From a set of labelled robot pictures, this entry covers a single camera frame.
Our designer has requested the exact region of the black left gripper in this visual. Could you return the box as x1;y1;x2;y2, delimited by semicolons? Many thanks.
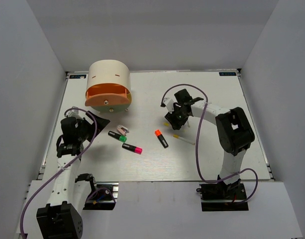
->
77;111;110;142

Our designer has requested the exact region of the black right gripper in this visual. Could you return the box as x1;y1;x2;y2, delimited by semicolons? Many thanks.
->
165;104;190;130

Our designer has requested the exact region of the bright yellow cap white marker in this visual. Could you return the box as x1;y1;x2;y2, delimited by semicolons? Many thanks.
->
163;122;186;132

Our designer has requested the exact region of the dark yellow cap white marker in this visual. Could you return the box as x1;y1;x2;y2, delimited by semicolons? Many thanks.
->
173;134;196;145

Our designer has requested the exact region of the cream round drawer organizer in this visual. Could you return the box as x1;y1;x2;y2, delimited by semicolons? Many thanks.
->
85;60;132;113

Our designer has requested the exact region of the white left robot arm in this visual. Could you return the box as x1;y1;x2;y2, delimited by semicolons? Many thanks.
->
36;110;110;239

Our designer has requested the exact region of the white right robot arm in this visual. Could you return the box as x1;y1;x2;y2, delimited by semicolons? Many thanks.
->
161;89;255;199

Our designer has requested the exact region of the orange cap black highlighter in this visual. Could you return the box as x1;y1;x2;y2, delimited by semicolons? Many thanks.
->
155;130;169;148

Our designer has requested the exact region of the pink correction tape dispenser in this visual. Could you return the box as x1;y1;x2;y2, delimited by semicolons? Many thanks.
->
117;124;129;136

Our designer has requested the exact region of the green cap black highlighter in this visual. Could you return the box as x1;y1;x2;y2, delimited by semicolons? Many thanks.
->
108;131;127;143

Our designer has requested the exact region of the pink cap black highlighter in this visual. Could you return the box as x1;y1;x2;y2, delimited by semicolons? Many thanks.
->
122;143;142;154

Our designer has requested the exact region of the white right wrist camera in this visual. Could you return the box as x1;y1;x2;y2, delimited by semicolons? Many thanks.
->
160;98;174;113

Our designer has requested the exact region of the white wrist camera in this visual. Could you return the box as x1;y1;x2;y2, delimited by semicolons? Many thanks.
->
160;98;174;113
64;107;82;120

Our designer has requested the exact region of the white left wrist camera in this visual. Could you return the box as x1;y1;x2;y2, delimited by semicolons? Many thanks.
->
64;107;82;120

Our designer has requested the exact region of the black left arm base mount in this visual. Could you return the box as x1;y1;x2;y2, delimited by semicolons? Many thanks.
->
83;182;119;211

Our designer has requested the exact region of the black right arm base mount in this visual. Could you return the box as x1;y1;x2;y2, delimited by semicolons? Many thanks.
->
196;183;249;212

